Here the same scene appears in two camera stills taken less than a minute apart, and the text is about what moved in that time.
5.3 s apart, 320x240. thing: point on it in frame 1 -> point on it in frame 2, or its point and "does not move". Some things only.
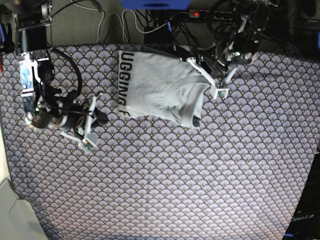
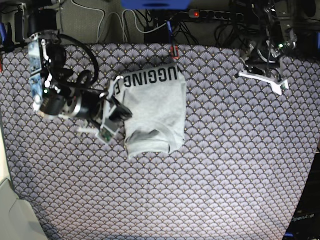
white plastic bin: x=18 y=219 does not move
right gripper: x=215 y=60 -> x=254 y=62
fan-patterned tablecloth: x=239 y=176 does not move
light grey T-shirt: x=155 y=83 -> x=157 y=97
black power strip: x=210 y=14 does not move
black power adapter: x=160 y=35 does not move
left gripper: x=82 y=116 -> x=95 y=104
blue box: x=155 y=4 does not move
